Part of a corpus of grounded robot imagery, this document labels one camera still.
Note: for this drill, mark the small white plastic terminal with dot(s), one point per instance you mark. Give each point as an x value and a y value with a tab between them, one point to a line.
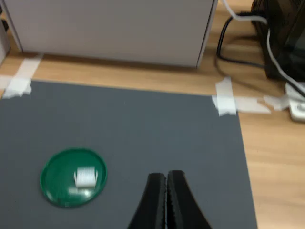
85	177

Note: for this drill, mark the round green plastic lid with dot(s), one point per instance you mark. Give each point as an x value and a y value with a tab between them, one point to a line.
59	171

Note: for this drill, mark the dark grey table mat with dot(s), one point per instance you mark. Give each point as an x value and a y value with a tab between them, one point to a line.
143	133

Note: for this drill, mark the white tape piece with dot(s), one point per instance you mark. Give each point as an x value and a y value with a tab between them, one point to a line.
276	102
17	87
225	102

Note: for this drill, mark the pale grey partition panel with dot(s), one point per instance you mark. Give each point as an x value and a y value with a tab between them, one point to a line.
107	28
3	45

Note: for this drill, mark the black mesh-covered object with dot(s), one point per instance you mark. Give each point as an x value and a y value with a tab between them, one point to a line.
286	28

